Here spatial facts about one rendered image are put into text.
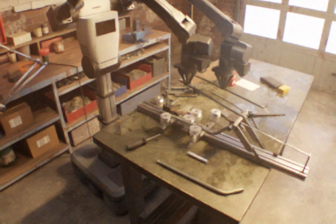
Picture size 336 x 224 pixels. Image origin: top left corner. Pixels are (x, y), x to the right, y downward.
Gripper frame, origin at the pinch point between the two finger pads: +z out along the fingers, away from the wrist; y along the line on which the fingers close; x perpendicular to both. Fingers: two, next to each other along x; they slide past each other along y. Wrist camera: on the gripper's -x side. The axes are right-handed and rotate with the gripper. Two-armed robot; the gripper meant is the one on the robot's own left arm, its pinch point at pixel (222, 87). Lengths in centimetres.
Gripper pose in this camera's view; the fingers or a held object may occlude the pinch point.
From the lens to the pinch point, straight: 108.1
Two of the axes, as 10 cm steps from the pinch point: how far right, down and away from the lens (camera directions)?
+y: 7.7, -3.1, 5.5
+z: 0.0, 8.7, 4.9
